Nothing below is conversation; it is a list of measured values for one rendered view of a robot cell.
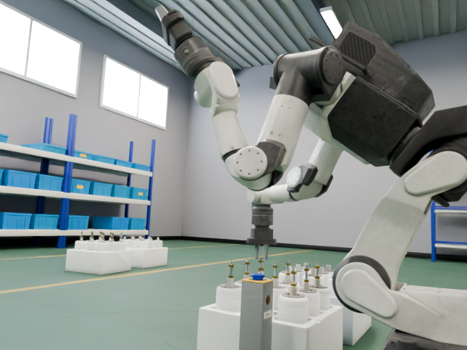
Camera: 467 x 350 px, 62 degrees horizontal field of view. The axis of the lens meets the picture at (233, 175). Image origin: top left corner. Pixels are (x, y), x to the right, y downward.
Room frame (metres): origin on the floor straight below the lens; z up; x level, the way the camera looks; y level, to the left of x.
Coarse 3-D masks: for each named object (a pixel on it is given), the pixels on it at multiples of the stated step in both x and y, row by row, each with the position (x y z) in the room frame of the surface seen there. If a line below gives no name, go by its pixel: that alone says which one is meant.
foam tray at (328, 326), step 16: (208, 320) 1.35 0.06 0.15; (224, 320) 1.32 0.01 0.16; (272, 320) 1.24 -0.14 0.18; (320, 320) 1.28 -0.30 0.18; (336, 320) 1.43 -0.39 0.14; (208, 336) 1.35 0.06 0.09; (224, 336) 1.32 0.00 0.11; (272, 336) 1.23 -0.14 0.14; (288, 336) 1.20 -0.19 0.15; (304, 336) 1.18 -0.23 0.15; (320, 336) 1.28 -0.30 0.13; (336, 336) 1.44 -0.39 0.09
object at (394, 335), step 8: (392, 336) 1.09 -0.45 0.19; (400, 336) 1.09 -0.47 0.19; (408, 336) 1.09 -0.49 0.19; (416, 336) 1.10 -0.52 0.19; (384, 344) 1.03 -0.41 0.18; (392, 344) 1.01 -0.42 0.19; (400, 344) 0.84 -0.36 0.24; (408, 344) 0.83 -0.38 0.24; (416, 344) 0.84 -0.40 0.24; (424, 344) 1.02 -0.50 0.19; (432, 344) 1.03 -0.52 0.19; (440, 344) 1.03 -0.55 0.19; (448, 344) 1.09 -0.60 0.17
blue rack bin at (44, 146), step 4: (24, 144) 5.39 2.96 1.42; (28, 144) 5.35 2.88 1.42; (32, 144) 5.31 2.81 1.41; (36, 144) 5.27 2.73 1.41; (40, 144) 5.23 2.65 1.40; (44, 144) 5.22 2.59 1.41; (48, 144) 5.26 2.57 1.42; (52, 144) 5.32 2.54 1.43; (32, 148) 5.32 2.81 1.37; (36, 148) 5.28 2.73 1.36; (40, 148) 5.24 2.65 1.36; (44, 148) 5.23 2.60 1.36; (48, 148) 5.28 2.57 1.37; (52, 148) 5.33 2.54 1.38; (56, 148) 5.39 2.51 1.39; (60, 148) 5.44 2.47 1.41; (64, 148) 5.49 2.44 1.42; (52, 152) 5.35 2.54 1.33; (56, 152) 5.40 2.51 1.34; (60, 152) 5.46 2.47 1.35; (64, 152) 5.51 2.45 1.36
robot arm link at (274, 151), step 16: (288, 96) 0.87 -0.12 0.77; (272, 112) 0.88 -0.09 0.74; (288, 112) 0.87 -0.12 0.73; (304, 112) 0.89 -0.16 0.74; (272, 128) 0.87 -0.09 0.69; (288, 128) 0.87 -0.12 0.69; (256, 144) 0.86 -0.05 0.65; (272, 144) 0.86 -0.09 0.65; (288, 144) 0.87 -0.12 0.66; (240, 160) 0.86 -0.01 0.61; (256, 160) 0.85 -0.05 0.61; (272, 160) 0.85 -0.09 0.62; (288, 160) 0.88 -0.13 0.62; (240, 176) 0.85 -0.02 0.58; (256, 176) 0.85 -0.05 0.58
